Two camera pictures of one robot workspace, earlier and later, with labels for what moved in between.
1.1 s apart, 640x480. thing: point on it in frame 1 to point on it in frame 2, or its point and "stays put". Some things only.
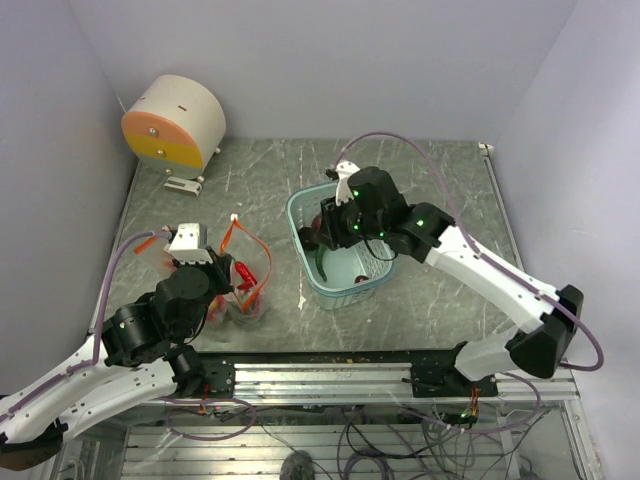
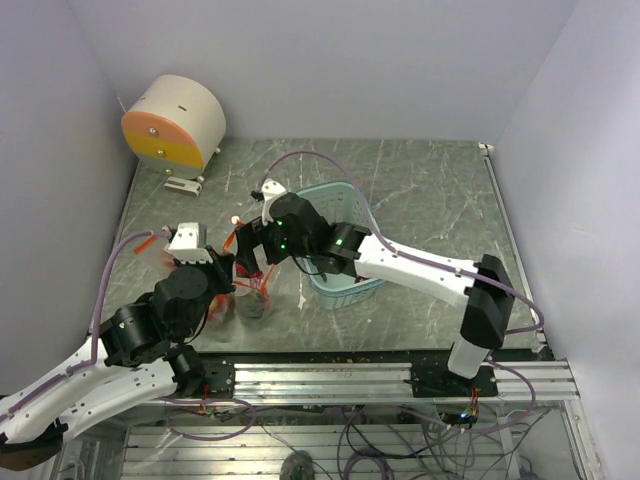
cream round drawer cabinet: x=175 y=124 stays put
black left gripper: x=221 y=268 stays put
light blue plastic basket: x=340 y=278 stays put
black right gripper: x=333 y=236 to x=251 y=235
